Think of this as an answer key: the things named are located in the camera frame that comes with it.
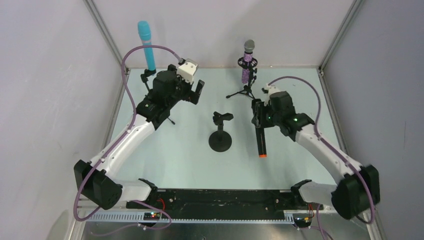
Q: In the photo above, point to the left circuit board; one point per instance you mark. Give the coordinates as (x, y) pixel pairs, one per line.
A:
(151, 216)

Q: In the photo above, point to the black tripod shock-mount stand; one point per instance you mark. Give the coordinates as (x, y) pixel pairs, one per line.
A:
(247, 88)

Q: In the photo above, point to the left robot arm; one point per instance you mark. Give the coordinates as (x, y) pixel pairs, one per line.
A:
(97, 179)

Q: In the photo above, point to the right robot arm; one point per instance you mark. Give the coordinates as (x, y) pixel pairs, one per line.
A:
(356, 188)

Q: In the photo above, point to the black microphone orange end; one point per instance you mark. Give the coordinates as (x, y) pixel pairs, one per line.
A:
(261, 142)

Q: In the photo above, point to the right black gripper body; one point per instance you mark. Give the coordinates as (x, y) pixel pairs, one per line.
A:
(260, 115)

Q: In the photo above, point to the purple glitter microphone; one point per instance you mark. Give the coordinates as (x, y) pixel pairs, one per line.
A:
(249, 46)

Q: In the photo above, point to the black small tripod stand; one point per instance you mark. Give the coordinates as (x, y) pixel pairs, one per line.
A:
(145, 79)

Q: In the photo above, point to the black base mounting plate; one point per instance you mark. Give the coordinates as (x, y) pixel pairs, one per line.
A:
(227, 204)

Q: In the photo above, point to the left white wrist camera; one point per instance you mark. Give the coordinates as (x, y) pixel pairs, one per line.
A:
(187, 70)

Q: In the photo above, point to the circuit board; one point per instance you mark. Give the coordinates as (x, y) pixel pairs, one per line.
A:
(301, 222)
(151, 216)

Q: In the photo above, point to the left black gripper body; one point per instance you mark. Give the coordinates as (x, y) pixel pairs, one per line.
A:
(191, 91)

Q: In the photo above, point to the black round-base mic stand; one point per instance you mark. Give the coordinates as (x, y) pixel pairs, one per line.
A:
(220, 140)

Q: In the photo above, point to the right circuit board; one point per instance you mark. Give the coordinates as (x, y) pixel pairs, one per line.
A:
(301, 222)

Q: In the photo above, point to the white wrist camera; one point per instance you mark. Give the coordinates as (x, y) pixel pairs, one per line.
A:
(268, 90)
(187, 70)

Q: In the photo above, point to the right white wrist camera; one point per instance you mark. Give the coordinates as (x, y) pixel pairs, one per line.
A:
(268, 90)

